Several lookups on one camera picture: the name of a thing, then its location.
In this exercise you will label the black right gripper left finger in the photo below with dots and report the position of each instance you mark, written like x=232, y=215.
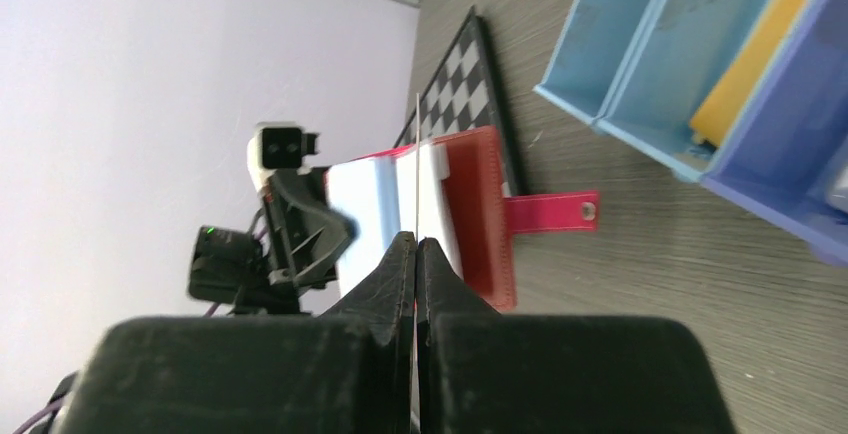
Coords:
x=345, y=371

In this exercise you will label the red leather card holder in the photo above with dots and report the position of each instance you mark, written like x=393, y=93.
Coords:
x=462, y=205

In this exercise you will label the orange card in drawer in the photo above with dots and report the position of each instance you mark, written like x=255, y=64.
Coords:
x=712, y=121

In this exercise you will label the light blue drawer box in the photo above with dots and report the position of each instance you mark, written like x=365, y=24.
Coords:
x=590, y=50
x=679, y=52

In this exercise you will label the light blue left drawer box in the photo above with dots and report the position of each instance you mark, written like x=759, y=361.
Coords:
x=590, y=50

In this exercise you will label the light blue middle drawer box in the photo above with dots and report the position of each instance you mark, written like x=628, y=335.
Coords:
x=679, y=52

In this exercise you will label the black white chessboard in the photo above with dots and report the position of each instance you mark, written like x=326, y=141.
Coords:
x=467, y=92

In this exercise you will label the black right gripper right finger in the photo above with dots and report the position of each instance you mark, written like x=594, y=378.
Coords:
x=482, y=371

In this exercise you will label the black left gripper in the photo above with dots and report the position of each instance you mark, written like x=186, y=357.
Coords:
x=292, y=246

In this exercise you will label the thin card seen edge-on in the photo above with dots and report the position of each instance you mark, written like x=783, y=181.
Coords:
x=416, y=415

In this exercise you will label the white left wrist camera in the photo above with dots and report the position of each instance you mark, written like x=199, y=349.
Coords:
x=277, y=145

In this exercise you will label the purple drawer box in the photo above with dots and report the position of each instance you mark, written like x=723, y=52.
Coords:
x=790, y=143

